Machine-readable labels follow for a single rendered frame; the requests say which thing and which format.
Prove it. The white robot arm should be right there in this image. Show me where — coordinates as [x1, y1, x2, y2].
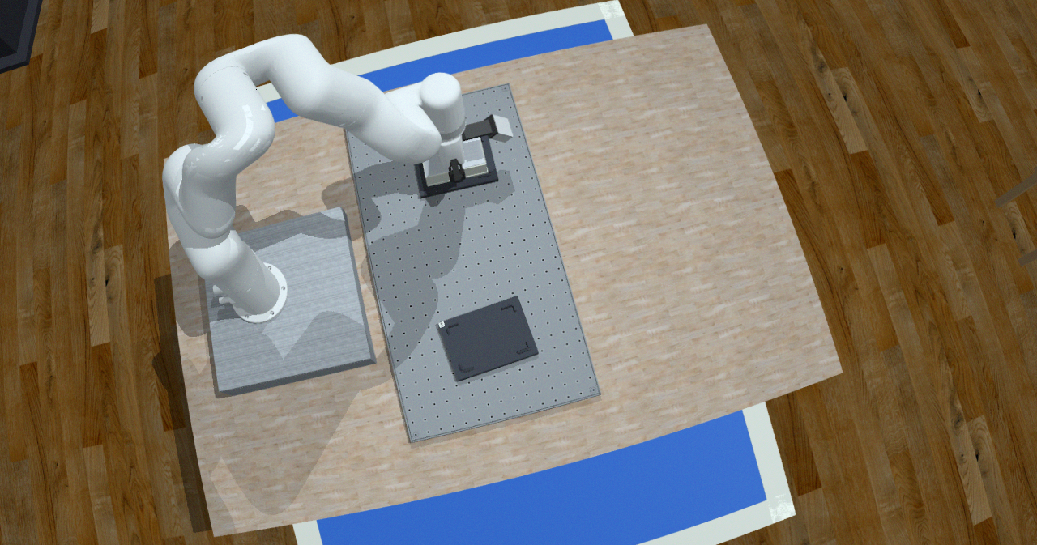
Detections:
[162, 34, 514, 324]

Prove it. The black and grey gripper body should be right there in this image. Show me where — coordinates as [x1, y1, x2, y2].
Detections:
[437, 125, 466, 169]

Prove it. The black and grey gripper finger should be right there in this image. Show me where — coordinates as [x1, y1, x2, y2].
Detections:
[448, 159, 466, 183]

